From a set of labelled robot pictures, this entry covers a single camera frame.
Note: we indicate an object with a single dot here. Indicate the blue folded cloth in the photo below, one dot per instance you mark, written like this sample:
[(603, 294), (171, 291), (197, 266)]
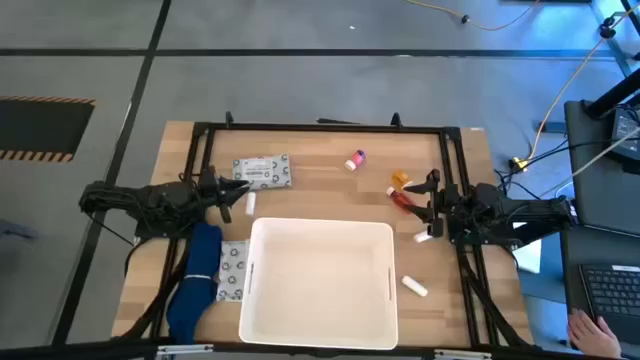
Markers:
[(196, 285)]

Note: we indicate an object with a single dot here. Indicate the silver metal bracket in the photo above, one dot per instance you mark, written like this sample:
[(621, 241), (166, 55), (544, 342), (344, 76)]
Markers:
[(462, 355), (184, 349)]

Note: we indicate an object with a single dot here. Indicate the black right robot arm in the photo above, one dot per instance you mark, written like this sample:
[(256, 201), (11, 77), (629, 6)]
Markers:
[(515, 212)]

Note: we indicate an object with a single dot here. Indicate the black pole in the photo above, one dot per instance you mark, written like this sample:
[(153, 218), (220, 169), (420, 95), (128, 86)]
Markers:
[(615, 94)]

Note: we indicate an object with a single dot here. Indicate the white woven plastic basket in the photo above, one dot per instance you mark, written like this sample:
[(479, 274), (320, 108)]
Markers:
[(320, 285)]

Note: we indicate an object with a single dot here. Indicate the red bottle with white cap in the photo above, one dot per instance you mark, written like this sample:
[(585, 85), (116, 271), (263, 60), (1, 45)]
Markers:
[(400, 198)]

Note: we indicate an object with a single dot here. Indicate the black side desk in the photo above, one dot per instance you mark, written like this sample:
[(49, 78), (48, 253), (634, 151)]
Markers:
[(595, 190)]

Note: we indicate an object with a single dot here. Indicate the white patterned packet with label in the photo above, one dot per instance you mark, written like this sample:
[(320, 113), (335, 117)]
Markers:
[(262, 171)]

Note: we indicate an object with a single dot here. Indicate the black aluminium table frame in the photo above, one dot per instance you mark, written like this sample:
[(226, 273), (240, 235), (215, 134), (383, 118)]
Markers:
[(325, 128)]

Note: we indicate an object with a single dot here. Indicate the white gauze roll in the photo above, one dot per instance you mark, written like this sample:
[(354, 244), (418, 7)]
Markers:
[(421, 237), (414, 286), (250, 203)]

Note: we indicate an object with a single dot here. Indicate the black hazard-striped floor mat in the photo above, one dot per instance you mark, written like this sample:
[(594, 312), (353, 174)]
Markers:
[(40, 129)]

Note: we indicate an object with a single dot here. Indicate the black keyboard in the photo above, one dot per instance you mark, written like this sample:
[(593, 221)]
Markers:
[(612, 295)]

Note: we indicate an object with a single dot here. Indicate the pink bottle with white cap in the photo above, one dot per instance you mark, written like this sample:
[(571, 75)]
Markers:
[(355, 160)]

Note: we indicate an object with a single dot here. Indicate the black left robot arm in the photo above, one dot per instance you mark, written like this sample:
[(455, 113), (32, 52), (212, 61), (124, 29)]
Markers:
[(150, 202)]

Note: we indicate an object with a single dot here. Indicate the person's hand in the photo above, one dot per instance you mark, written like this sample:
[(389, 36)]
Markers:
[(592, 334)]

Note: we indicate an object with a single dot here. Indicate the metal stand frame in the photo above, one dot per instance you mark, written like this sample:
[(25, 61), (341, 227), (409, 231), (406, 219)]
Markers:
[(617, 35)]

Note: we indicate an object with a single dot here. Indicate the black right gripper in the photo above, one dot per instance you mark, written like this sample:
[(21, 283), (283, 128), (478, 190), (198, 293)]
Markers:
[(445, 210)]

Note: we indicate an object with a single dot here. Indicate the orange pill bottle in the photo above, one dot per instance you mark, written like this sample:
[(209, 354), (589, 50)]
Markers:
[(400, 178)]

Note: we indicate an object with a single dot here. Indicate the white paper sheet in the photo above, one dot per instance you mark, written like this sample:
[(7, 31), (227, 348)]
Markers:
[(529, 256)]

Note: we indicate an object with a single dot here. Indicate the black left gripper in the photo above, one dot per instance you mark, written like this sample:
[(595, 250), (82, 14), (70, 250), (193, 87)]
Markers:
[(210, 187)]

